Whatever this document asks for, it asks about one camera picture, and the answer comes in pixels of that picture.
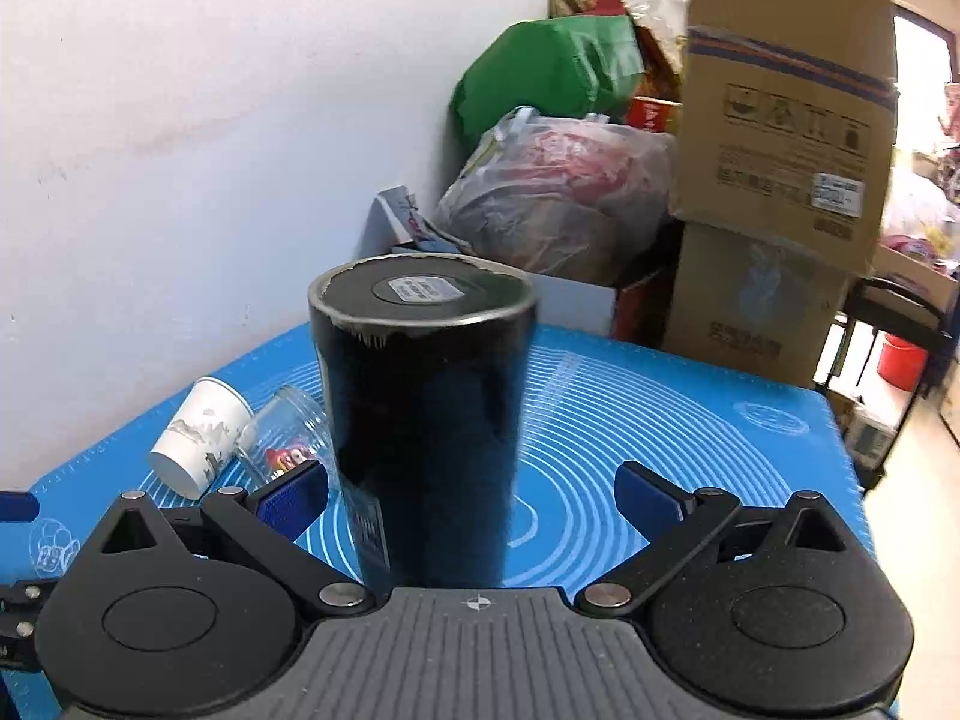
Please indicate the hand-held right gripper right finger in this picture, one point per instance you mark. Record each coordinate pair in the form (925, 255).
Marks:
(646, 496)

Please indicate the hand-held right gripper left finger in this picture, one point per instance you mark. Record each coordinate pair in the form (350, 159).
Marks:
(294, 501)

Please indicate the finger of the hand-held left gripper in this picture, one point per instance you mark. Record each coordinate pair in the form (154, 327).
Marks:
(19, 615)
(16, 508)

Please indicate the black tumbler cup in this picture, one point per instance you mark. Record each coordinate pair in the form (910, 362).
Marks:
(427, 427)

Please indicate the clear glass cup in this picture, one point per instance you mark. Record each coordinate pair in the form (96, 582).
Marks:
(289, 420)

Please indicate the white paper cup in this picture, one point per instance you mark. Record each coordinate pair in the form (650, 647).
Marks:
(199, 435)

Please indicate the red paper cup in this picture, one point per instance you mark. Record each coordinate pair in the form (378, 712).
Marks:
(652, 112)

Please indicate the blue silicone mat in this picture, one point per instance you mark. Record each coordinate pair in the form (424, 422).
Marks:
(675, 420)

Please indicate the red carton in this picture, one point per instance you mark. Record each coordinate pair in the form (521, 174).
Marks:
(637, 307)

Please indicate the white carton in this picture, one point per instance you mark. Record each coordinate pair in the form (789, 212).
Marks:
(574, 307)

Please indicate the small brown cardboard box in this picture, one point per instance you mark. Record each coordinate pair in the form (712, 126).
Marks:
(742, 300)

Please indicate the red bucket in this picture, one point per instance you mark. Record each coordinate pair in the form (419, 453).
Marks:
(900, 360)

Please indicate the white and blue printed box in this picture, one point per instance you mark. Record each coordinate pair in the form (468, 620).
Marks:
(409, 221)

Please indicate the clear plastic bag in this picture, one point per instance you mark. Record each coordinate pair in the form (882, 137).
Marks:
(562, 195)

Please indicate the large brown cardboard box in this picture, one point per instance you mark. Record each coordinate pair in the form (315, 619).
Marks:
(780, 127)

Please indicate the green bag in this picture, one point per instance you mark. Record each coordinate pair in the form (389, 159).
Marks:
(540, 67)

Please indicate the black metal frame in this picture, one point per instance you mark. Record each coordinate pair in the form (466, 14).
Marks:
(892, 304)

